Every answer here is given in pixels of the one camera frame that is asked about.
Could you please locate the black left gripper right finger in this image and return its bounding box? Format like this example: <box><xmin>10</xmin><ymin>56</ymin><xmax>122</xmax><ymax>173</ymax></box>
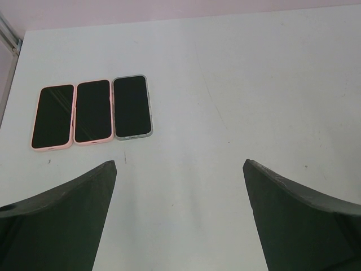
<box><xmin>243</xmin><ymin>159</ymin><xmax>360</xmax><ymax>270</ymax></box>

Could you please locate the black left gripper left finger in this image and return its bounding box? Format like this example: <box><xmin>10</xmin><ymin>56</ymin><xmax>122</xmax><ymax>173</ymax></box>
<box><xmin>1</xmin><ymin>160</ymin><xmax>117</xmax><ymax>270</ymax></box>

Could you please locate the pink phone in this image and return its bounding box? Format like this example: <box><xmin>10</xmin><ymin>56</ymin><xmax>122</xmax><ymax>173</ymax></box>
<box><xmin>73</xmin><ymin>80</ymin><xmax>114</xmax><ymax>146</ymax></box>
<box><xmin>30</xmin><ymin>84</ymin><xmax>75</xmax><ymax>151</ymax></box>

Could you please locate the left aluminium corner post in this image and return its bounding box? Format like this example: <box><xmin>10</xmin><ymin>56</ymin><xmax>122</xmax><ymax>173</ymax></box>
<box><xmin>0</xmin><ymin>13</ymin><xmax>23</xmax><ymax>123</ymax></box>

